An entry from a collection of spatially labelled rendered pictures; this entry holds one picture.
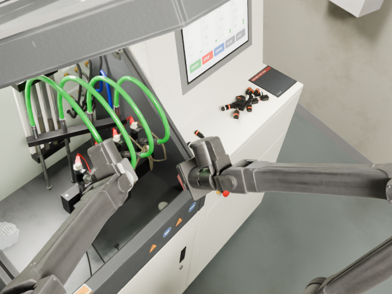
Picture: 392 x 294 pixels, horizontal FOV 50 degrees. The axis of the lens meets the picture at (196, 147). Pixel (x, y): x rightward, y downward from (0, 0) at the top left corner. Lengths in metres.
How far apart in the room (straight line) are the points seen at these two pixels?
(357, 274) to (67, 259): 0.54
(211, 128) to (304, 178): 0.84
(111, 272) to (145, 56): 0.67
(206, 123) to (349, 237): 1.39
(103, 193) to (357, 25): 2.22
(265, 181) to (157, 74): 0.67
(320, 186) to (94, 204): 0.43
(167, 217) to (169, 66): 0.51
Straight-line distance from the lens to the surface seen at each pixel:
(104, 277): 1.31
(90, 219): 0.79
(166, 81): 1.48
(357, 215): 2.86
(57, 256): 0.69
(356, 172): 0.81
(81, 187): 1.39
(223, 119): 1.69
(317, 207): 2.78
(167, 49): 1.44
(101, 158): 0.94
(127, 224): 1.53
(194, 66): 1.57
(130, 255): 1.33
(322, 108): 3.17
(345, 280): 0.93
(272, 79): 1.93
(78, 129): 1.45
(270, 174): 0.89
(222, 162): 0.97
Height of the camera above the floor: 2.13
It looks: 47 degrees down
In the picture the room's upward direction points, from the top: 8 degrees clockwise
